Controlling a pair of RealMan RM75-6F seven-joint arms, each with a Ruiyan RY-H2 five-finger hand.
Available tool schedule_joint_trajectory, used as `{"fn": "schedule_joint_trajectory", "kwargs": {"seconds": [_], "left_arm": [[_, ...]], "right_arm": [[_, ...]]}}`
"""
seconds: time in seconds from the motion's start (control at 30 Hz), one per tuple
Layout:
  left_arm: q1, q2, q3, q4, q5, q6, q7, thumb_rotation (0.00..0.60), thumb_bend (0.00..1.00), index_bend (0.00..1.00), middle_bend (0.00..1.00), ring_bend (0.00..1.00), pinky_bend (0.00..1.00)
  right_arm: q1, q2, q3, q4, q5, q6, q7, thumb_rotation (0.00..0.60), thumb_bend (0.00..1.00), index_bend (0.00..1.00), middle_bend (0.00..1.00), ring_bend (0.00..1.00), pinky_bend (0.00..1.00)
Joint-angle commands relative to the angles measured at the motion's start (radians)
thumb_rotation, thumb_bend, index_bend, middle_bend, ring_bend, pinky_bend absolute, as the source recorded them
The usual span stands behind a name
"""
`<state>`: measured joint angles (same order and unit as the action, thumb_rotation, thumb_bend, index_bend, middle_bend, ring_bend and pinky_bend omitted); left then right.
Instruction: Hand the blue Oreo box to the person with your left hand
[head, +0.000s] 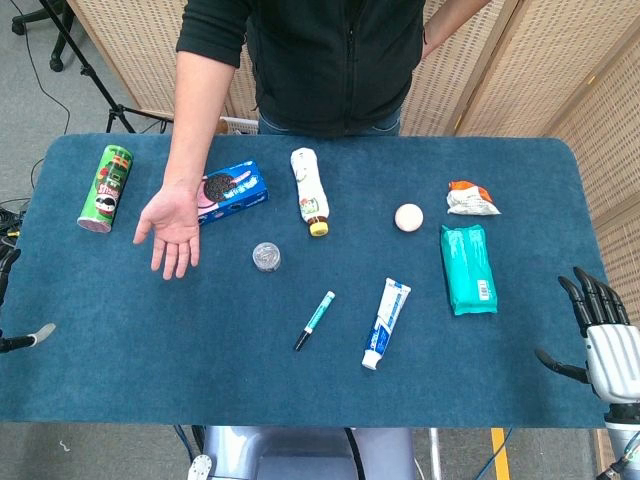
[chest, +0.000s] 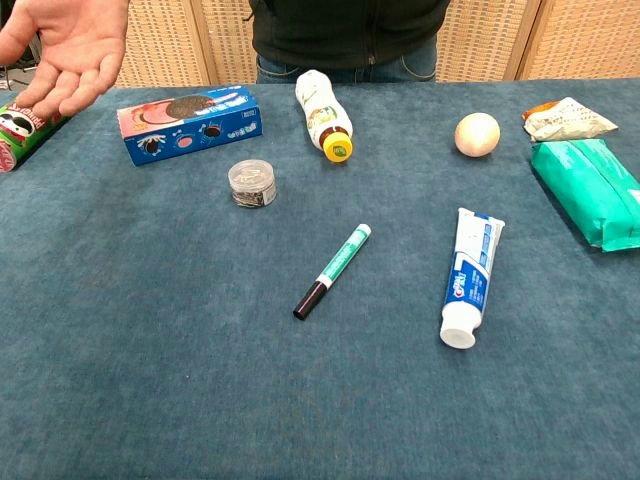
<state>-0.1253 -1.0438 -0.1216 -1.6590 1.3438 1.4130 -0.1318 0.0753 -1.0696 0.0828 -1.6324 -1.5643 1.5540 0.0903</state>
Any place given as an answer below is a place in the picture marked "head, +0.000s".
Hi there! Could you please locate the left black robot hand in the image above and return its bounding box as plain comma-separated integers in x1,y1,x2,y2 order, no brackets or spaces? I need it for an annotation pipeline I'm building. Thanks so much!
0,245,57,354

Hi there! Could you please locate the person's open bare hand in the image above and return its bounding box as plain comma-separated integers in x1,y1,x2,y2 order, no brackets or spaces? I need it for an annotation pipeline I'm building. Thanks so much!
132,182,202,281

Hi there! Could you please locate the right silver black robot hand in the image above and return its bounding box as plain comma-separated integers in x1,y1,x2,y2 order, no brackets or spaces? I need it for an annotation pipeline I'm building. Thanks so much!
533,266,640,405

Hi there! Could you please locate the blue Oreo cookie box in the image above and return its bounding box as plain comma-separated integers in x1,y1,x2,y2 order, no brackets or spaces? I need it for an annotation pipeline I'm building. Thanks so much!
197,159,270,227

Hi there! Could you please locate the person's bent bare forearm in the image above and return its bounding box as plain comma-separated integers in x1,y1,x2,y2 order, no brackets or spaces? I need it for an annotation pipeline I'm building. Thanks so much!
421,0,494,61

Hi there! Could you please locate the person's bare forearm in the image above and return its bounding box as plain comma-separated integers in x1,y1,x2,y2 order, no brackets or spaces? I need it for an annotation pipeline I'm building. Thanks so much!
162,47,237,194

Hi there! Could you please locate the green Pringles can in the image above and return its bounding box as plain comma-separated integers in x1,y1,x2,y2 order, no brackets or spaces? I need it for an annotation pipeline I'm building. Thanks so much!
76,144,135,235

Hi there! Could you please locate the clear round plastic container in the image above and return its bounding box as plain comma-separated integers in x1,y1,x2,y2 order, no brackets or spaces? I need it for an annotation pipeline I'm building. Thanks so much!
251,241,282,273

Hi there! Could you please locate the white plastic basket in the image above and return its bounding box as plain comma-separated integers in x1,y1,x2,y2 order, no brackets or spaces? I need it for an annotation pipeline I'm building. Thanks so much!
218,117,260,136

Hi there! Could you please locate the black tripod stand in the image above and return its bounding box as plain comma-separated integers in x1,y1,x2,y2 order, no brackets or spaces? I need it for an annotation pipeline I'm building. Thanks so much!
37,0,176,135

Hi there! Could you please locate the blue carpet table mat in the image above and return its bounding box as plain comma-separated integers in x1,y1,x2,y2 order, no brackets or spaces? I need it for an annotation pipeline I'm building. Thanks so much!
0,133,610,430

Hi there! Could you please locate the white bottle yellow cap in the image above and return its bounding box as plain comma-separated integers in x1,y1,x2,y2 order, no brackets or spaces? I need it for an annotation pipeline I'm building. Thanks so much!
290,146,331,238

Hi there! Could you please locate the teal tissue pack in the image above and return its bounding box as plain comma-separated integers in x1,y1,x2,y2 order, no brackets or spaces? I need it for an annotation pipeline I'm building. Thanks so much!
439,224,500,317

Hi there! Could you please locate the teal white marker pen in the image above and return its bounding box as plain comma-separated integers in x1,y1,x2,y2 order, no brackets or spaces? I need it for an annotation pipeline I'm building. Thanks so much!
293,290,337,353

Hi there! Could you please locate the black office chair base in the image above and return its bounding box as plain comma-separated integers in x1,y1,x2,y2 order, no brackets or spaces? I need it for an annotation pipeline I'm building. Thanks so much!
10,0,76,73

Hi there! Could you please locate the crumpled orange white snack bag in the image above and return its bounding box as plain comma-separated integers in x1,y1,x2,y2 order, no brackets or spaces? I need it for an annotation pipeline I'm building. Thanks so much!
445,179,502,217

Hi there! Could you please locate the person's black jacket torso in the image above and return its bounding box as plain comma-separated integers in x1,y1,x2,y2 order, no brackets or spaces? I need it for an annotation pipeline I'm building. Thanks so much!
175,0,426,139

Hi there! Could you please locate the white blue toothpaste tube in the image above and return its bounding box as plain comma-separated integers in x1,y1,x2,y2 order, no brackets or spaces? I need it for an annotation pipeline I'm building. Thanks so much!
361,277,413,372

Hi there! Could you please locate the white round ball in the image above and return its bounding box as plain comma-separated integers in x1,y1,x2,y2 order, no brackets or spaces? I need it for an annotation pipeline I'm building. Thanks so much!
394,203,425,234

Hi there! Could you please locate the grey robot torso base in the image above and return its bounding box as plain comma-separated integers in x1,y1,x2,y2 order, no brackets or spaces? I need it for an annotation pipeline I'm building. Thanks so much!
187,425,419,480

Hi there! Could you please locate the person in black jacket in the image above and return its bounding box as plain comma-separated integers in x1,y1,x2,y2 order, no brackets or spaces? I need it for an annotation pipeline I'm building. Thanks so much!
67,0,640,321

